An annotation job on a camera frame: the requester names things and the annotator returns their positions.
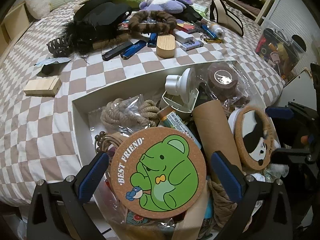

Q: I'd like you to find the brown tape roll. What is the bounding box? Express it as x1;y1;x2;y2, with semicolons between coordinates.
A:
198;61;252;108

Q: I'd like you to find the checkered bed sheet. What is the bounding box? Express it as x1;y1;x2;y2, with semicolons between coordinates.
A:
1;2;284;206

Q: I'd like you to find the white plastic holder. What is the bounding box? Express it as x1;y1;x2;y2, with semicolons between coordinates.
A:
159;68;199;119

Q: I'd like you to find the green dinosaur cork coaster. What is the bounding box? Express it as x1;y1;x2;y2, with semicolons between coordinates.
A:
110;127;206;219

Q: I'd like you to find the clear plastic storage bin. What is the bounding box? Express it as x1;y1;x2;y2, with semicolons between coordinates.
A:
255;19;306;82

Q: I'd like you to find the brown cardboard tube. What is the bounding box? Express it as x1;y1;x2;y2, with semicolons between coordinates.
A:
192;100;242;169

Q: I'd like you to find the colourful card box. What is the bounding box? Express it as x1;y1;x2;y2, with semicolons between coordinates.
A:
176;19;197;34

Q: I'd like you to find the beige rope coil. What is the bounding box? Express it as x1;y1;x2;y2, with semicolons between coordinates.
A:
100;97;161;131

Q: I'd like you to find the dark blue lighter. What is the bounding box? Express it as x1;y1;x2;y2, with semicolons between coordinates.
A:
120;40;147;60

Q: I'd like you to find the oval wooden board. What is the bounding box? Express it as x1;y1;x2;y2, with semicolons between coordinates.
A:
156;34;176;59

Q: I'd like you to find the white power bank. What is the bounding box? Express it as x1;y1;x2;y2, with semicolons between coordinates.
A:
172;29;194;44

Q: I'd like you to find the brown furry scrunchie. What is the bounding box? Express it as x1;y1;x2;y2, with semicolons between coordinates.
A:
128;10;177;34

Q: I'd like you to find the panda cork coaster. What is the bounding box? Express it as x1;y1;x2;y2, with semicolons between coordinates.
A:
234;106;274;171

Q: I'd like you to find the white storage box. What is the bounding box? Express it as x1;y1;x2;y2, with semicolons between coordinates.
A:
72;60;270;239

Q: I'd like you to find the wooden headboard shelf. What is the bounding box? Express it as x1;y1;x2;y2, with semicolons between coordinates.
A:
0;1;34;65

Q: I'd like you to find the white fluffy pillow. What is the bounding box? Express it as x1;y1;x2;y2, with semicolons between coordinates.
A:
25;0;50;20

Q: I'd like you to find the black lighter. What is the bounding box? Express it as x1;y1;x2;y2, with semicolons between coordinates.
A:
102;41;133;61

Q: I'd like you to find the blue metallic lighter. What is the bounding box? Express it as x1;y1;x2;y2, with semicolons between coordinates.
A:
201;24;216;39

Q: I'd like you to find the white thread spool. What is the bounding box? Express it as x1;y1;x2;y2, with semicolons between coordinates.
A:
210;23;225;40

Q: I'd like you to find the wooden clip block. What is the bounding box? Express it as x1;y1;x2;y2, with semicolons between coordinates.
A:
23;77;62;96

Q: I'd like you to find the gold lighter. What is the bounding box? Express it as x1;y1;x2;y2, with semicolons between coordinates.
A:
204;38;222;44

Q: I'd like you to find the brown hair claw clip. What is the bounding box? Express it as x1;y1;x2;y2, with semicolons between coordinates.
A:
47;34;73;57

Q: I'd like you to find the blue lighter under coaster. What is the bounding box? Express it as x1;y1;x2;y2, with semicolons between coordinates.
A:
148;33;158;48

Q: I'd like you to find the purple plush toy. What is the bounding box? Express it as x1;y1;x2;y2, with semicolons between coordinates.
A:
139;0;193;14

